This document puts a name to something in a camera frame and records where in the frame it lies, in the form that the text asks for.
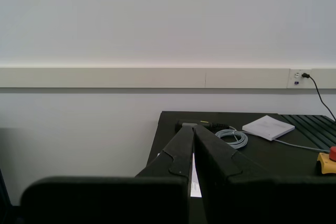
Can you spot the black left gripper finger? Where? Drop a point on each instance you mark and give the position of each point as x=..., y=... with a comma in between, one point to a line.
x=249, y=197
x=110, y=200

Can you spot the white printed paper sheet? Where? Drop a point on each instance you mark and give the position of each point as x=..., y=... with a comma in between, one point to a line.
x=195, y=187

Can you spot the yellow emergency stop red button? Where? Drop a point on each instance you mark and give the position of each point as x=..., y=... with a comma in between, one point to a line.
x=326, y=163

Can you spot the black handheld device grey grip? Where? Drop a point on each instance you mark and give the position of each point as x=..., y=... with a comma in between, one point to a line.
x=202, y=123

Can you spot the ribbed black table panel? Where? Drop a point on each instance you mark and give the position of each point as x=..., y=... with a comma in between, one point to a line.
x=309, y=127

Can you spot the white wall socket plate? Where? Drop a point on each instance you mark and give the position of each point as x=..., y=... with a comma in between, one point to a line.
x=296, y=78

